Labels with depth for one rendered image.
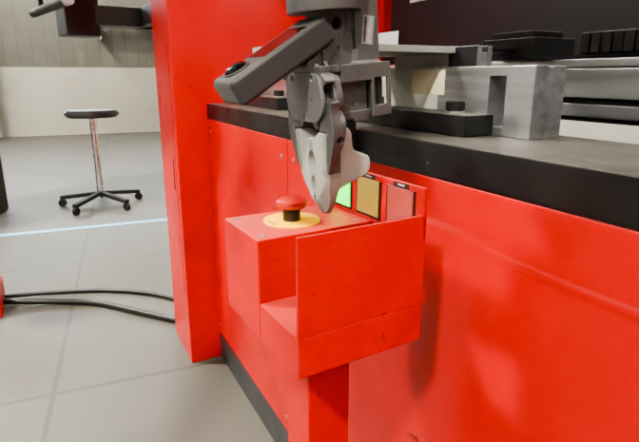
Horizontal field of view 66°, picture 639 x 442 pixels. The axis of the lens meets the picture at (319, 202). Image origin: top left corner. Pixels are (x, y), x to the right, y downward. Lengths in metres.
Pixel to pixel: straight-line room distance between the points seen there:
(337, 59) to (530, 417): 0.44
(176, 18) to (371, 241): 1.19
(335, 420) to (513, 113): 0.46
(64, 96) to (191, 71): 7.87
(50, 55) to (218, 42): 7.90
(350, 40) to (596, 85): 0.55
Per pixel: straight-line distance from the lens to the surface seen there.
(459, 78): 0.79
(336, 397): 0.67
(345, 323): 0.53
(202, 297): 1.74
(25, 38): 9.49
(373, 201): 0.61
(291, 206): 0.60
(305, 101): 0.49
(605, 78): 0.95
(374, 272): 0.53
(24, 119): 9.51
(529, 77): 0.71
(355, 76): 0.49
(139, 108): 9.38
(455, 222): 0.64
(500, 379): 0.65
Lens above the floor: 0.96
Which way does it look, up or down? 14 degrees down
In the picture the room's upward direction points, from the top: straight up
